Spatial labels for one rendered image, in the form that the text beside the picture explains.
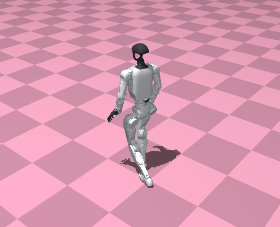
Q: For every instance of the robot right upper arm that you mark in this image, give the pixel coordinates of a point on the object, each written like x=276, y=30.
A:
x=156, y=77

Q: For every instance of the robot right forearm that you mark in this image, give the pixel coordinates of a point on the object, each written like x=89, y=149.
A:
x=153, y=95

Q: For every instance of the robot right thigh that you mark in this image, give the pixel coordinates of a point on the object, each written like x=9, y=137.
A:
x=141, y=133

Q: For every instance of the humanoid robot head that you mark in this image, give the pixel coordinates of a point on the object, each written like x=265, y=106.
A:
x=140, y=49

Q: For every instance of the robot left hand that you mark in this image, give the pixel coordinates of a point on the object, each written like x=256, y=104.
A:
x=111, y=115

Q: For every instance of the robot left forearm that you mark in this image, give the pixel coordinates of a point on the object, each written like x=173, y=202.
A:
x=119, y=104

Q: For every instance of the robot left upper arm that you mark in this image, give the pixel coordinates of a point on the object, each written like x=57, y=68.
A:
x=125, y=76

